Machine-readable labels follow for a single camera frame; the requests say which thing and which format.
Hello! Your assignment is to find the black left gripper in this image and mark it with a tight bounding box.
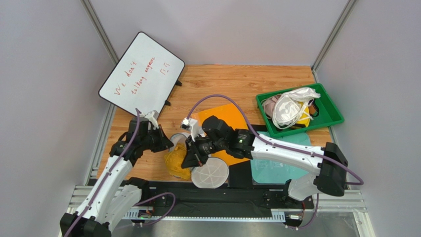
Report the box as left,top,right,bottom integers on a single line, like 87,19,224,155
141,124,174,153

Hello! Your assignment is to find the mustard yellow bra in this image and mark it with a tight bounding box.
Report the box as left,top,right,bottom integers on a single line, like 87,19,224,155
164,143,191,180

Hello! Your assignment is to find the white mesh laundry bag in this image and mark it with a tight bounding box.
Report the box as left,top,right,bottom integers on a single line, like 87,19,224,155
164,133,229,189

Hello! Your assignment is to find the white bra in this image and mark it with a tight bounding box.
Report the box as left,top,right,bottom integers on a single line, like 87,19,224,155
272,87,321,130

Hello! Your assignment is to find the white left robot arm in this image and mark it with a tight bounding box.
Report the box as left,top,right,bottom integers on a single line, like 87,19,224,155
60,116,173,237

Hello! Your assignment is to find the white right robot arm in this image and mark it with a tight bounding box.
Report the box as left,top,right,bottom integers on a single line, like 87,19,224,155
181,116,348,201

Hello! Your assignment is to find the pink bra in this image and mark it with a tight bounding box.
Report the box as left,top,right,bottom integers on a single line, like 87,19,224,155
262,94,281,119

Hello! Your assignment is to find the brown bra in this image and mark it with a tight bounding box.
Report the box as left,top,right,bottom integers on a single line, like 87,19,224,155
309,99,320,117

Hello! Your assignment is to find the black mat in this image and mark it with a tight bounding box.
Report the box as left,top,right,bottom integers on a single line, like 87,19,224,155
227,123,287,189

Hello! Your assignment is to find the orange plastic folder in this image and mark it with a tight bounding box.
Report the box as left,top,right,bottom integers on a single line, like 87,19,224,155
190,103,248,166

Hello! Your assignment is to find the white whiteboard with red writing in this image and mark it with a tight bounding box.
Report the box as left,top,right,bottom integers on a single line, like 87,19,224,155
98,32,185,115

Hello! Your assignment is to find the teal cutting board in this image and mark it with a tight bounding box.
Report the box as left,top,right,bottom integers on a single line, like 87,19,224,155
250,133,311,185

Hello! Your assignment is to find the green plastic tray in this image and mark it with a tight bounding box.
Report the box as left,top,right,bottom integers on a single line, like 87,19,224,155
255,83,344,138

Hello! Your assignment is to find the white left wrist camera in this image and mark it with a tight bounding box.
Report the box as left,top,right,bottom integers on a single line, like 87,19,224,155
144,110,159,130

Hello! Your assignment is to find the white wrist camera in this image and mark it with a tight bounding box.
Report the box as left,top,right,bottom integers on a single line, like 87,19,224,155
144,110,159,130
180,118,206,142

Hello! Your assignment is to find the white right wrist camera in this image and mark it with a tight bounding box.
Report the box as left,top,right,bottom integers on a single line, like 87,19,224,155
180,118,206,142

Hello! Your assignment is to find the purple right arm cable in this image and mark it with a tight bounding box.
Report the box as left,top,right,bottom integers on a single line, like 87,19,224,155
186,94,364,230

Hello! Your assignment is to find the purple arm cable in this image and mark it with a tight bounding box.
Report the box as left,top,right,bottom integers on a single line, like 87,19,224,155
62,108,176,237
186,94,364,230

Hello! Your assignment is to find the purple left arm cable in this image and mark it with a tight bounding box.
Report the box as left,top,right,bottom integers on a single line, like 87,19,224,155
62,108,176,237

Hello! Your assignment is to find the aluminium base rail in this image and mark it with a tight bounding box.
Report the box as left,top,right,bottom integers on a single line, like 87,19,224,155
68,185,368,222

